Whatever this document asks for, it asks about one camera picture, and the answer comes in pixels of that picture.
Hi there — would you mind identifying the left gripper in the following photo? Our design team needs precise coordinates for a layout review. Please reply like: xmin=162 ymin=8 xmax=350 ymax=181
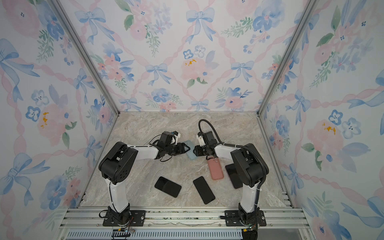
xmin=165 ymin=142 xmax=191 ymax=157

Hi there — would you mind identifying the light blue phone case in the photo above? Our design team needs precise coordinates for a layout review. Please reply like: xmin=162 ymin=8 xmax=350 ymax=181
xmin=184 ymin=140 xmax=198 ymax=161

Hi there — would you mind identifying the black phone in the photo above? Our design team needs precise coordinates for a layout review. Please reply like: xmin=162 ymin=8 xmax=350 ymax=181
xmin=155 ymin=177 xmax=182 ymax=198
xmin=193 ymin=176 xmax=216 ymax=205

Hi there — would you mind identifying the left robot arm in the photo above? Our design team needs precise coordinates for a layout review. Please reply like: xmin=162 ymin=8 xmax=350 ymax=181
xmin=99 ymin=132 xmax=191 ymax=227

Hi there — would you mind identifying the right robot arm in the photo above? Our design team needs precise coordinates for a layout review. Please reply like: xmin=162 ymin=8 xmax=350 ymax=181
xmin=194 ymin=131 xmax=269 ymax=226

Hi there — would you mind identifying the pink phone case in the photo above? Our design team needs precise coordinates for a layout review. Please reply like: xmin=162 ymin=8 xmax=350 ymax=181
xmin=208 ymin=158 xmax=224 ymax=181

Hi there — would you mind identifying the black phone case right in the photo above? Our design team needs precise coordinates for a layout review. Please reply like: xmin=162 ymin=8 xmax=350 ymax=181
xmin=225 ymin=164 xmax=243 ymax=189

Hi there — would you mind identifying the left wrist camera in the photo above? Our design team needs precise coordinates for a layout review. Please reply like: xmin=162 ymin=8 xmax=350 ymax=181
xmin=171 ymin=131 xmax=181 ymax=142

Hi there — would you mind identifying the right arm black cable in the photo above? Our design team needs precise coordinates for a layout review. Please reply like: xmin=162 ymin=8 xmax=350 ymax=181
xmin=197 ymin=119 xmax=268 ymax=193

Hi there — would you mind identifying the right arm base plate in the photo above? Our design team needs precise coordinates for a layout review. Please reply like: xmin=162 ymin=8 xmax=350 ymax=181
xmin=219 ymin=209 xmax=267 ymax=228

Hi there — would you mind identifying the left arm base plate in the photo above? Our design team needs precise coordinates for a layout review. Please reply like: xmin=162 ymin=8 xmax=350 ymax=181
xmin=99 ymin=210 xmax=147 ymax=227

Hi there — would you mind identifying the right corner aluminium post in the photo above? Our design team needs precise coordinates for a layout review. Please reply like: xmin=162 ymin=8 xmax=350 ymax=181
xmin=257 ymin=0 xmax=318 ymax=117

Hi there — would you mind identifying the corner aluminium post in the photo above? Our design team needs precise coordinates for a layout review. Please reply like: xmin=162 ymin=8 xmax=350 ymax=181
xmin=48 ymin=0 xmax=120 ymax=116
xmin=257 ymin=0 xmax=318 ymax=117

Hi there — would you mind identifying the left corner aluminium post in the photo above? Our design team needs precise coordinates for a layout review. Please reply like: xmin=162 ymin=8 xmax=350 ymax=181
xmin=48 ymin=0 xmax=120 ymax=116

